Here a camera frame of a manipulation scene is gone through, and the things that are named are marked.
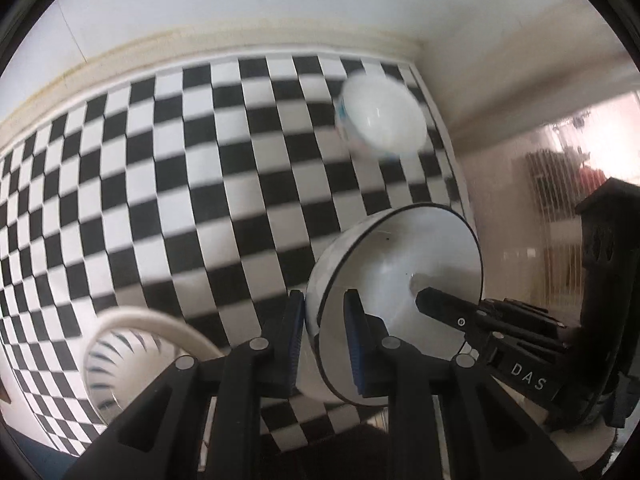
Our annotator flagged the black white checkered cloth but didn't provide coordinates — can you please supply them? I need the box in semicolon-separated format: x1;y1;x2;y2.
0;54;473;458

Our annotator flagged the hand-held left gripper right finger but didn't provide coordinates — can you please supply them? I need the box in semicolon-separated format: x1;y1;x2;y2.
344;288;583;480

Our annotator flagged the floral print white bowl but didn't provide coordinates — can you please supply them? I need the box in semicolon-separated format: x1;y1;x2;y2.
334;74;427;161

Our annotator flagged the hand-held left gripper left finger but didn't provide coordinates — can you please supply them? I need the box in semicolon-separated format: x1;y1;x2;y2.
62;289;306;480

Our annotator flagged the frosted glass sliding door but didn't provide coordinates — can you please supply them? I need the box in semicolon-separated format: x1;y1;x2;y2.
440;87;640;311

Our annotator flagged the striped rim white plate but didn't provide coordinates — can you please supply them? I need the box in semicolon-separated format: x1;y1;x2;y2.
82;327;181;428

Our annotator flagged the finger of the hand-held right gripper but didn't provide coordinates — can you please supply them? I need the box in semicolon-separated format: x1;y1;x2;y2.
416;287;482;342

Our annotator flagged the black rimmed white bowl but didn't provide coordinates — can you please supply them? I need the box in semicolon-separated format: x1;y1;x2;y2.
305;203;485;407

